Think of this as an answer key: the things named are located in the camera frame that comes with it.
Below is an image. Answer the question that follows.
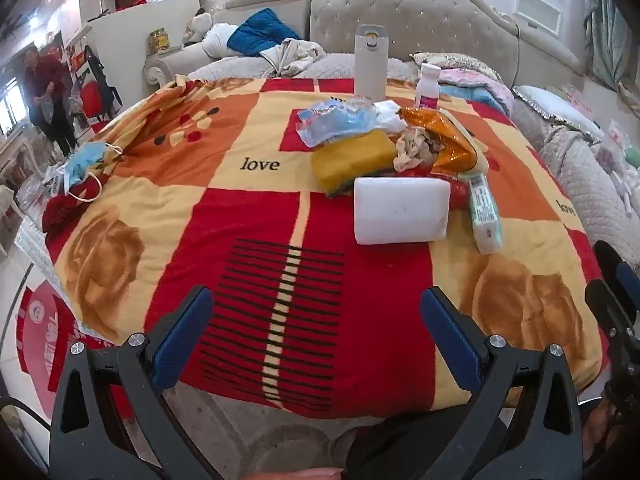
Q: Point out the white sponge block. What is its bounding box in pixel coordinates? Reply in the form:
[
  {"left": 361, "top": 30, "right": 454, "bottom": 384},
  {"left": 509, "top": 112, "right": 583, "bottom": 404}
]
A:
[{"left": 353, "top": 176, "right": 452, "bottom": 247}]

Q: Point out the white crumpled tissue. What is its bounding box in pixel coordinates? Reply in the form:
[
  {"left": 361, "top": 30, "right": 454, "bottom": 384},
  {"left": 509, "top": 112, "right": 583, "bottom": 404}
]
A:
[{"left": 374, "top": 100, "right": 413, "bottom": 133}]

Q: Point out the yellow sponge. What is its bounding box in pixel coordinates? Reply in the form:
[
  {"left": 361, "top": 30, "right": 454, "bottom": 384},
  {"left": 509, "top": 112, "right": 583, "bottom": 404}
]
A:
[{"left": 311, "top": 129, "right": 401, "bottom": 198}]

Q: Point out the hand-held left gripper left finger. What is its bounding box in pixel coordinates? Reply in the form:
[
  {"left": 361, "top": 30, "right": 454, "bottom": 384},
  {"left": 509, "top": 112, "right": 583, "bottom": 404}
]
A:
[{"left": 48, "top": 285, "right": 216, "bottom": 480}]

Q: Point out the red orange printed blanket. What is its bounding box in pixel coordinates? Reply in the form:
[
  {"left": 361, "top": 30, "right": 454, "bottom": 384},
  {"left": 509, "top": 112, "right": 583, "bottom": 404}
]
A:
[{"left": 42, "top": 77, "right": 608, "bottom": 418}]

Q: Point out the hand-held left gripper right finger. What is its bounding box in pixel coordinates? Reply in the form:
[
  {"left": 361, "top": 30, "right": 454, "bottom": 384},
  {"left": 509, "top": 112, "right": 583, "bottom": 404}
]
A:
[{"left": 420, "top": 286, "right": 586, "bottom": 480}]

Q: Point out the white thermos bottle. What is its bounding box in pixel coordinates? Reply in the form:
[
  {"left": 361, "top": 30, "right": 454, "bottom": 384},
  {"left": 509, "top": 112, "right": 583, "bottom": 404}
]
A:
[{"left": 354, "top": 24, "right": 388, "bottom": 103}]

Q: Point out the clear glass jar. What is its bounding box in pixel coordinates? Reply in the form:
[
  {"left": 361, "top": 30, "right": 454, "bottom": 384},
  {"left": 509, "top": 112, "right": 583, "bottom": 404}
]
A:
[{"left": 17, "top": 175, "right": 48, "bottom": 213}]

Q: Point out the blue face mask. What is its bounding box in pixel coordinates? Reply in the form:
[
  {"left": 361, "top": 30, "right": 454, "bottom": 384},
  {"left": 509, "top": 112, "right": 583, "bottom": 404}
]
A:
[{"left": 57, "top": 141, "right": 123, "bottom": 203}]

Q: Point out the white crumpled garment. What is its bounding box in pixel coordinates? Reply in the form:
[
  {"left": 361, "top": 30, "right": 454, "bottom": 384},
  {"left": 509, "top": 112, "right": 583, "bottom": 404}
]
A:
[{"left": 260, "top": 38, "right": 327, "bottom": 79}]

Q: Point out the clear bag of pink items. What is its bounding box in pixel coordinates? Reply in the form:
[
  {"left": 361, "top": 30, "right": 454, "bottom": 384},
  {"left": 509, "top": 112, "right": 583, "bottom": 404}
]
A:
[{"left": 597, "top": 120, "right": 632, "bottom": 171}]

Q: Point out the white ruffled pillow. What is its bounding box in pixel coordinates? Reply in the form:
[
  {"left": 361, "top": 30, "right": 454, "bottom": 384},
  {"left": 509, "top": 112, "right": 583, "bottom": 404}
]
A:
[{"left": 512, "top": 85, "right": 605, "bottom": 142}]

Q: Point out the beige quilted bedspread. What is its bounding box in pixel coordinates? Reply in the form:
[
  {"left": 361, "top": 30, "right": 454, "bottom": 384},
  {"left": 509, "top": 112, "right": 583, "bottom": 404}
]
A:
[{"left": 510, "top": 105, "right": 640, "bottom": 266}]

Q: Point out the white pill bottle pink label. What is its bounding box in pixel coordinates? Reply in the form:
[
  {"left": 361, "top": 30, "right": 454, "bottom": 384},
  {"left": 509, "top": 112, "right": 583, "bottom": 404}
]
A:
[{"left": 414, "top": 62, "right": 442, "bottom": 110}]

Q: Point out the white medicine box green print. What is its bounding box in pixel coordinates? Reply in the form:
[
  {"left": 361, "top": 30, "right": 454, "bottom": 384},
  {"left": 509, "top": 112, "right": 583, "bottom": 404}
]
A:
[{"left": 467, "top": 172, "right": 504, "bottom": 256}]

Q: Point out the beige tufted headboard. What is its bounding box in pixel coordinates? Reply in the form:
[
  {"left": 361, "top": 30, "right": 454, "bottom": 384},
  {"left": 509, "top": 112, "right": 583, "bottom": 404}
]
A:
[{"left": 309, "top": 0, "right": 522, "bottom": 86}]

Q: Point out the pink blue folded blanket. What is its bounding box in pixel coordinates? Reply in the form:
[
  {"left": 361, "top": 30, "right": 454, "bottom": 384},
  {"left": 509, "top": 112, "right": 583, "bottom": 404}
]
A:
[{"left": 440, "top": 67, "right": 516, "bottom": 117}]

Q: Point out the cream plush toy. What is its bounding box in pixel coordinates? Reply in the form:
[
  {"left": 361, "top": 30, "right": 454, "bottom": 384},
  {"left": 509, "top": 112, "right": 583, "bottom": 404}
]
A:
[{"left": 182, "top": 10, "right": 213, "bottom": 45}]

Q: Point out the patterned ruffled pillow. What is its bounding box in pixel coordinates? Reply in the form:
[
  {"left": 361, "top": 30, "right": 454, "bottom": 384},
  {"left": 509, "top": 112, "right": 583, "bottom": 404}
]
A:
[{"left": 410, "top": 51, "right": 501, "bottom": 83}]

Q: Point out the red hanging bag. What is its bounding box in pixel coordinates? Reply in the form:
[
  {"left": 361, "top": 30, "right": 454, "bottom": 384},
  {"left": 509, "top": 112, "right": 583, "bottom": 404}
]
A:
[{"left": 77, "top": 45, "right": 123, "bottom": 121}]

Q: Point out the blue white plastic packet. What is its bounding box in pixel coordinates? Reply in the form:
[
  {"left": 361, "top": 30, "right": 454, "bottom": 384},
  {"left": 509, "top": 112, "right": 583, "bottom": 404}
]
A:
[{"left": 295, "top": 97, "right": 377, "bottom": 150}]

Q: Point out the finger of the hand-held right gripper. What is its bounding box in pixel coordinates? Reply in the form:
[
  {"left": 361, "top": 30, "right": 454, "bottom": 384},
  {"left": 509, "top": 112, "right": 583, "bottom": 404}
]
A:
[
  {"left": 594, "top": 240, "right": 640, "bottom": 311},
  {"left": 584, "top": 279, "right": 640, "bottom": 366}
]

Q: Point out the red round floor mat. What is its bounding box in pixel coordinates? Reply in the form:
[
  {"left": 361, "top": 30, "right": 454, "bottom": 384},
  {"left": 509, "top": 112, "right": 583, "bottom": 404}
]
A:
[{"left": 15, "top": 280, "right": 133, "bottom": 423}]

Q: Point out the orange white snack bag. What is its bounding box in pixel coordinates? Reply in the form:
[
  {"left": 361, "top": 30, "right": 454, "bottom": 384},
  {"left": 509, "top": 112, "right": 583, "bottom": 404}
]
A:
[{"left": 400, "top": 106, "right": 490, "bottom": 177}]

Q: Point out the blue jacket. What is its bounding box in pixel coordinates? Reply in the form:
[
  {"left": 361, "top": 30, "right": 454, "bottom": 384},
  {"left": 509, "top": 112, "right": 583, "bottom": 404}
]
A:
[{"left": 226, "top": 8, "right": 304, "bottom": 58}]

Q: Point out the beige crumpled tissue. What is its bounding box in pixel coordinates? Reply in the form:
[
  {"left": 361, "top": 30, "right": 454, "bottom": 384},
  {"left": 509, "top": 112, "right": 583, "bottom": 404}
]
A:
[{"left": 392, "top": 127, "right": 438, "bottom": 173}]

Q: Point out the green patterned curtain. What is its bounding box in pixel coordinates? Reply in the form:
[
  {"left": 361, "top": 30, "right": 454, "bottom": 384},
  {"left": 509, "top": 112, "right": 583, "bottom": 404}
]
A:
[{"left": 582, "top": 0, "right": 638, "bottom": 93}]

